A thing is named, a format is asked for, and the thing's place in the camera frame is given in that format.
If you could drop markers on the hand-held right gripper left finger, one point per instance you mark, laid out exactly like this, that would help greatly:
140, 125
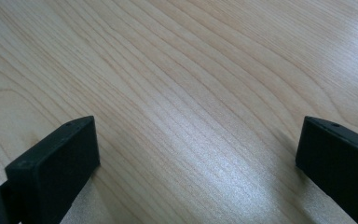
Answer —
56, 168

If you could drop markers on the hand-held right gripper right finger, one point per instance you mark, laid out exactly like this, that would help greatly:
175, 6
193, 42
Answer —
341, 161

